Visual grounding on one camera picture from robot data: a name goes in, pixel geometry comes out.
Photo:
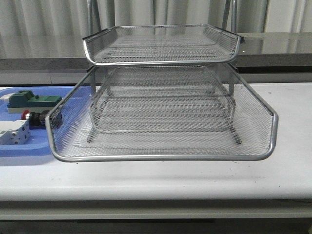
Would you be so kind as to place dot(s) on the silver mesh tray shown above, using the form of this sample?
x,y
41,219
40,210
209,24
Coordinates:
x,y
160,115
251,137
161,44

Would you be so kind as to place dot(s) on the red emergency stop button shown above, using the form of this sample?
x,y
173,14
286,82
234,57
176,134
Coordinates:
x,y
38,118

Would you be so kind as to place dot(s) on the blue plastic tray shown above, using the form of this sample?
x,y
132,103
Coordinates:
x,y
37,144

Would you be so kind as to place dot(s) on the white circuit breaker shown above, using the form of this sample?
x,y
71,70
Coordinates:
x,y
14,132

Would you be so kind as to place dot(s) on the green and beige switch block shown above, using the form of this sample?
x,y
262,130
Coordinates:
x,y
16,103

